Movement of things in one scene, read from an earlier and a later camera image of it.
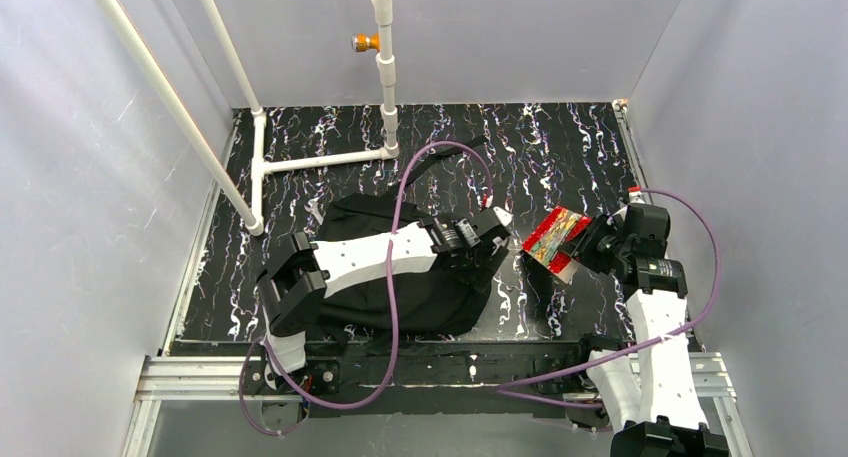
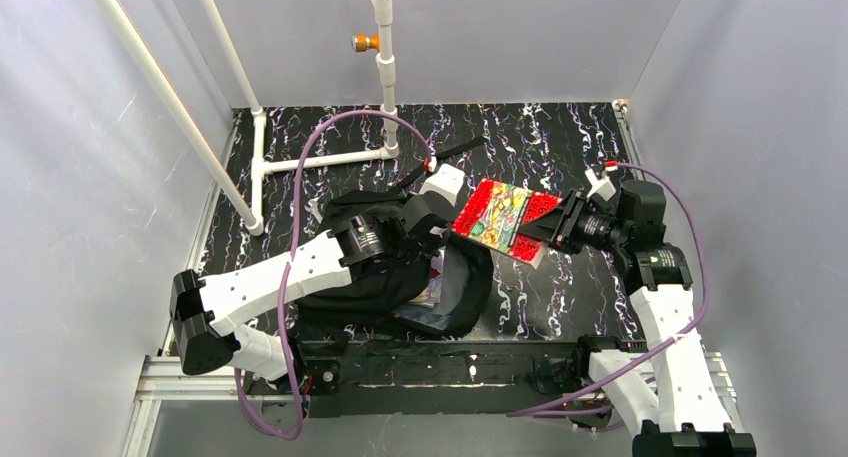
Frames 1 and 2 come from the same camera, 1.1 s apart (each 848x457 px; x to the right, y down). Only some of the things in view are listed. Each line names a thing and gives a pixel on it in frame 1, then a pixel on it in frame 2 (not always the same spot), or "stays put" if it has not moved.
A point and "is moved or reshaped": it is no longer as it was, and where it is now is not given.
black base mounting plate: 405,379 stays put
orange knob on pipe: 362,43 stays put
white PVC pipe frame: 252,215 stays put
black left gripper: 490,243 to 431,221
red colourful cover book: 548,236 is moved or reshaped
